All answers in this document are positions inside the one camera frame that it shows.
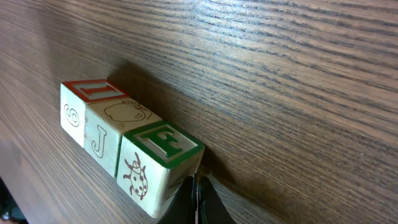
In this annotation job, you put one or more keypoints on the red V block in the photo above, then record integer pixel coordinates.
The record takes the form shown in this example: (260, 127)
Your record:
(106, 122)

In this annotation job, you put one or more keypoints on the plain white picture block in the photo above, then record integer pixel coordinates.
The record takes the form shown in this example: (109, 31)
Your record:
(75, 96)

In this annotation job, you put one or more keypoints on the green-sided picture block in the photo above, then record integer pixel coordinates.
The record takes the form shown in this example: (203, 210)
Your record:
(153, 162)

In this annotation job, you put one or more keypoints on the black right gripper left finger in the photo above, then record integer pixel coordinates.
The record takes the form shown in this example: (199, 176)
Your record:
(184, 204)

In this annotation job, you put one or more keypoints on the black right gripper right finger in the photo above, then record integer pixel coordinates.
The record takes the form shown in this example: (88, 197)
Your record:
(210, 207)

